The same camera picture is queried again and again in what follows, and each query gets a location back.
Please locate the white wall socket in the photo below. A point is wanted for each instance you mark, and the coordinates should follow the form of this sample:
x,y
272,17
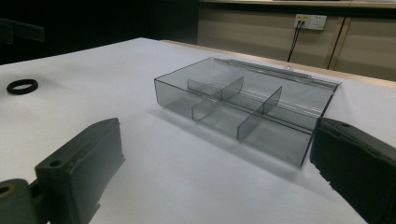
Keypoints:
x,y
310,21

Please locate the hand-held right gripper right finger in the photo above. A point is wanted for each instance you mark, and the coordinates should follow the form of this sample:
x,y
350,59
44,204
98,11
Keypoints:
x,y
358,165

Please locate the clear grey divided storage box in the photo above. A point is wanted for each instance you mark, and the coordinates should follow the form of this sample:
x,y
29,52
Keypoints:
x,y
243,105

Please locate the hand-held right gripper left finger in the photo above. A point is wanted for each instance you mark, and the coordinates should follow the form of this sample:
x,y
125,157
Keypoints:
x,y
84,168

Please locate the dark metal stand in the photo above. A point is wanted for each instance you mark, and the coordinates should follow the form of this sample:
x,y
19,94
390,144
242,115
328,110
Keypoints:
x,y
18,31

